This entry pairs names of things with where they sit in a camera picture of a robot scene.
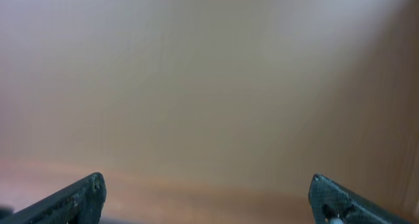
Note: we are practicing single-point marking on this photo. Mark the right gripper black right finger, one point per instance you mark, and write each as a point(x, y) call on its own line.
point(332, 203)

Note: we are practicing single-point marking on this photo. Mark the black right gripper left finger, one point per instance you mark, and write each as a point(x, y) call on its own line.
point(79, 203)

